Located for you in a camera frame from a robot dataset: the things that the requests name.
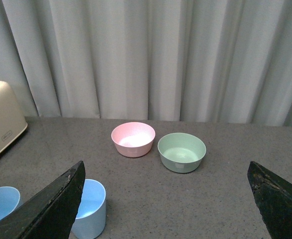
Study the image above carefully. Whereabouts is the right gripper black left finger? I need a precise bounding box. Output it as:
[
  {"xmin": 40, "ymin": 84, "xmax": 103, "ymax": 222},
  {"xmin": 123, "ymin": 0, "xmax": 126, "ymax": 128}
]
[{"xmin": 0, "ymin": 161, "xmax": 86, "ymax": 239}]

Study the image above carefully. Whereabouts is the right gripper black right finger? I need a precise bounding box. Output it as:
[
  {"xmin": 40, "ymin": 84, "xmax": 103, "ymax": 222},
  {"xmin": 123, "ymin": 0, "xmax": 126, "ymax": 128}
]
[{"xmin": 247, "ymin": 161, "xmax": 292, "ymax": 239}]

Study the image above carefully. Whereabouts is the light blue cup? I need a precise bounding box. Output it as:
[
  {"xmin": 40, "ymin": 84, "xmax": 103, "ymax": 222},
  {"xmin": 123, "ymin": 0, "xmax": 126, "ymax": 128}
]
[
  {"xmin": 71, "ymin": 179, "xmax": 106, "ymax": 239},
  {"xmin": 0, "ymin": 186, "xmax": 23, "ymax": 220}
]

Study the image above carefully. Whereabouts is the cream white toaster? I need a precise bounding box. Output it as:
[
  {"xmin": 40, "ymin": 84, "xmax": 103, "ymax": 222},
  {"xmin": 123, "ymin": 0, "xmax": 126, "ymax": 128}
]
[{"xmin": 0, "ymin": 81, "xmax": 28, "ymax": 153}]

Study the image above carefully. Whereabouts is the pink bowl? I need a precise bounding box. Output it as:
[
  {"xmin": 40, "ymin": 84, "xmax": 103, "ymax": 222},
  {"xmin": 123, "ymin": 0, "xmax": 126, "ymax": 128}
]
[{"xmin": 111, "ymin": 122, "xmax": 155, "ymax": 158}]

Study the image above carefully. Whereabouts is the green bowl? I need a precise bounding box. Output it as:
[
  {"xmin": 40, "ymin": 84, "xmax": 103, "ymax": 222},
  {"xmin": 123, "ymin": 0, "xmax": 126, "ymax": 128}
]
[{"xmin": 157, "ymin": 132, "xmax": 206, "ymax": 173}]

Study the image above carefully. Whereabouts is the grey white curtain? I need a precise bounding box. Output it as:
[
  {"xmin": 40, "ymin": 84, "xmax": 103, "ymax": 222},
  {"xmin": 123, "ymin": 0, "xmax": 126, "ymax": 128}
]
[{"xmin": 0, "ymin": 0, "xmax": 292, "ymax": 126}]

